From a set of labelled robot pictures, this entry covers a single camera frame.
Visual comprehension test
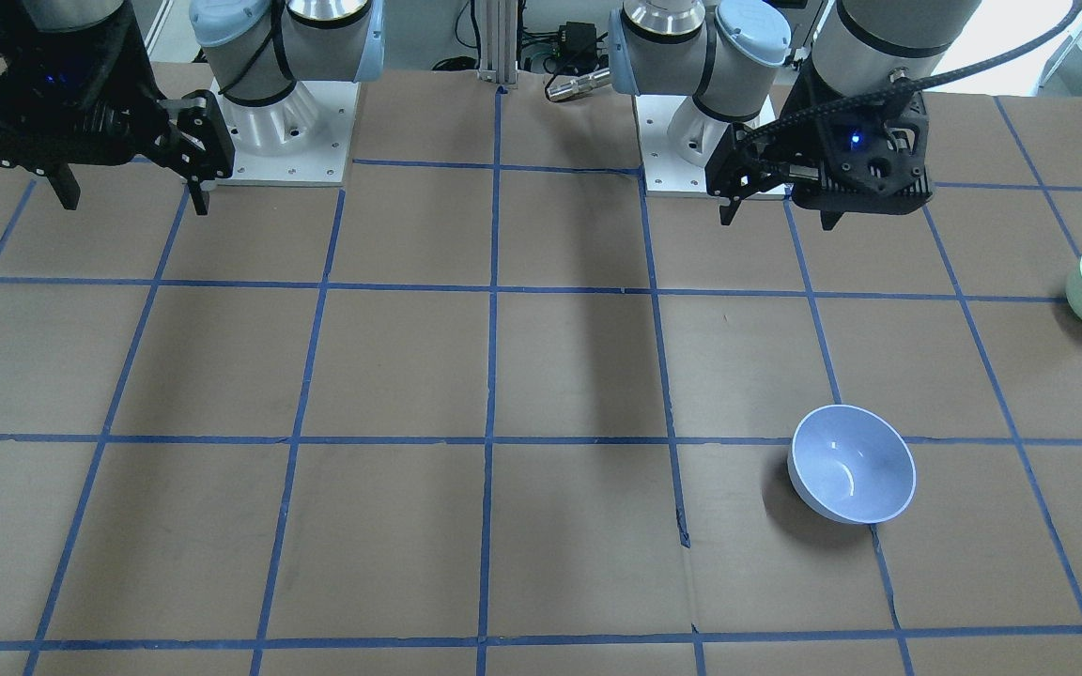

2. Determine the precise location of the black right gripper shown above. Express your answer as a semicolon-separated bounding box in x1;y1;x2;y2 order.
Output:
0;1;235;217

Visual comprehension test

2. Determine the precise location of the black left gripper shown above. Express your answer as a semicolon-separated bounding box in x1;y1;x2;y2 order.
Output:
705;71;935;231

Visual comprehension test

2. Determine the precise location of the blue bowl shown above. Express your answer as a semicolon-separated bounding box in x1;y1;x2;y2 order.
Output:
786;405;918;525

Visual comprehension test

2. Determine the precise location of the silver metal cylinder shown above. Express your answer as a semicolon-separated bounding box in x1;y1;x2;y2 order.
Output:
544;68;612;103

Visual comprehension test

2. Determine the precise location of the black power adapter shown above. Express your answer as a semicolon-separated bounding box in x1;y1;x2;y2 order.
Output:
555;22;598;74

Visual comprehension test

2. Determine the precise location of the brown paper table cover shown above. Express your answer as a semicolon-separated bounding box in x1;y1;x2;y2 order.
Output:
0;71;1082;675

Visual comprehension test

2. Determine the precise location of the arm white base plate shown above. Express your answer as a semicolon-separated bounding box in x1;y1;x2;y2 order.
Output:
219;81;362;187
634;85;730;200

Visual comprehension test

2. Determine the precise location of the aluminium frame post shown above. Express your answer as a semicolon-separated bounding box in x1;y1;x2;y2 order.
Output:
470;0;522;90

